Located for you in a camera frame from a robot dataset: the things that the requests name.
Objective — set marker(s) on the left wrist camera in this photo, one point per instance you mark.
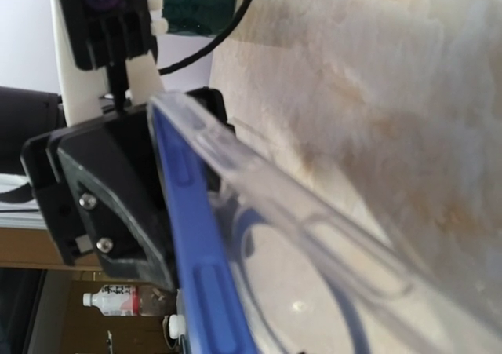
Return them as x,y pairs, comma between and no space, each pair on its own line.
105,47

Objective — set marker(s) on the plastic bottle red label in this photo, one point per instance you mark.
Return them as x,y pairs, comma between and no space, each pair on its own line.
131,300

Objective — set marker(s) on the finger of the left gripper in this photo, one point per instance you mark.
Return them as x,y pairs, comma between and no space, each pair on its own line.
110,168

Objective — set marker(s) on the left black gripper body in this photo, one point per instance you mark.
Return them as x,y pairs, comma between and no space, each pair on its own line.
53,196

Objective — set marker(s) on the clear phone case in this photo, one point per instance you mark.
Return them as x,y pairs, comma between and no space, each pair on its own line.
266,266

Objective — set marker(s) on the black mug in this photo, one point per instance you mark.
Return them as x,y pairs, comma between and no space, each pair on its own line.
206,18

